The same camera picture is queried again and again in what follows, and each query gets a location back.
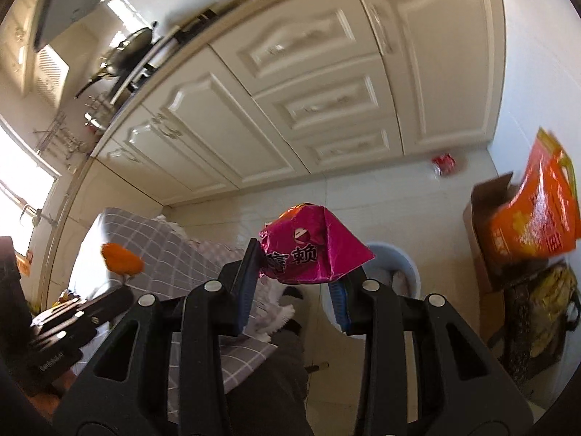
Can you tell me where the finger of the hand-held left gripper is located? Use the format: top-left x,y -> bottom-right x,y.
75,285 -> 134,328
31,309 -> 98,352

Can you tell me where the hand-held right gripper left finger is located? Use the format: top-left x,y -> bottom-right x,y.
54,237 -> 263,436

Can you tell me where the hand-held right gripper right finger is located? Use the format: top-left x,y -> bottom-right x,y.
329,263 -> 534,436

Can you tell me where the orange peel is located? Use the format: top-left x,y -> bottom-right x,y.
101,243 -> 145,278

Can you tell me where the magenta snack packet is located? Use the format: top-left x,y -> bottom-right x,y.
259,203 -> 375,284

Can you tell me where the blue plastic trash bin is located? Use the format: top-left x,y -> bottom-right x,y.
327,242 -> 420,337

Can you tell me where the grey slipper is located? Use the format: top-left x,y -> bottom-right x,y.
279,285 -> 312,334

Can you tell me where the pink bear print blanket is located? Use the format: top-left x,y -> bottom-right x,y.
157,215 -> 296,341

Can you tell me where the white round packet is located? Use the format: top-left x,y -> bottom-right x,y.
391,270 -> 415,297

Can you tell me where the dark object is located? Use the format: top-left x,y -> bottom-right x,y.
0,236 -> 28,359

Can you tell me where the grey checked blanket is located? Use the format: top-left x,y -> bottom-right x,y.
70,207 -> 277,423

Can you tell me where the person's grey trouser leg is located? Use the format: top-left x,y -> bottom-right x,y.
224,329 -> 314,436

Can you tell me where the small cream cabinet drawer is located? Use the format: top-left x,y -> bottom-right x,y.
290,118 -> 405,175

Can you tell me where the window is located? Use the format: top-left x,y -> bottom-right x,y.
0,113 -> 62,255

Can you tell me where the brown cardboard box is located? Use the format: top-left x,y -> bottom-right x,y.
463,173 -> 550,291

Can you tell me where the red crumpled wrapper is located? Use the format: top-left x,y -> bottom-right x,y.
431,153 -> 457,175

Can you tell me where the dark patterned bag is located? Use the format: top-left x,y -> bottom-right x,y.
488,261 -> 581,387

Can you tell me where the steel pot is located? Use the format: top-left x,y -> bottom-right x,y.
84,95 -> 114,134

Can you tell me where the medium cream cabinet drawer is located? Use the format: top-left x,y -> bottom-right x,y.
252,52 -> 395,141

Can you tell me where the yellow plastic bag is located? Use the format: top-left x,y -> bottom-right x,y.
529,266 -> 575,355

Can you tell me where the orange printed plastic bag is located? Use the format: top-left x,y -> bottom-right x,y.
488,128 -> 581,264

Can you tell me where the white louvred vent panel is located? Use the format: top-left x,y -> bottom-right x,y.
32,45 -> 71,107

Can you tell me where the black gas stove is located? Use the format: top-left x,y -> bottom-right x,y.
106,4 -> 219,105

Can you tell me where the black wok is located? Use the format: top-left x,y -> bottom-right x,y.
75,20 -> 159,98

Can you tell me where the tall cream cabinet door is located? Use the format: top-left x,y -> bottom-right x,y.
352,0 -> 507,157

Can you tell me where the large cream cabinet drawer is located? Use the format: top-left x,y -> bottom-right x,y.
209,0 -> 384,96

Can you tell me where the grey range hood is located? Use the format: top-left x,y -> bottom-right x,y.
32,0 -> 132,53

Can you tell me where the metal wire rack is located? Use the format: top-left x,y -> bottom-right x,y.
34,111 -> 92,164

